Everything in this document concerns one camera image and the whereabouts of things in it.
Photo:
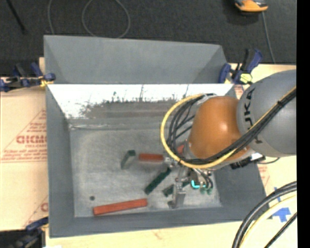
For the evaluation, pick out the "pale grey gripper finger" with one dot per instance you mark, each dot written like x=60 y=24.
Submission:
x=171 y=204
x=180 y=198

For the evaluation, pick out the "long red-brown flat block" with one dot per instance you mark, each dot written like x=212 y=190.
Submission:
x=120 y=207

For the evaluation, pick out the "grey metal bin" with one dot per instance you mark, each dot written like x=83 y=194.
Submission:
x=106 y=143

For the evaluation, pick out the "brown cardboard board, red print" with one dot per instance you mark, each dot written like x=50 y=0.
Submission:
x=20 y=179

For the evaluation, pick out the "black cylinder on white bracket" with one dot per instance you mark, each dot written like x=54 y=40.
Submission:
x=239 y=163

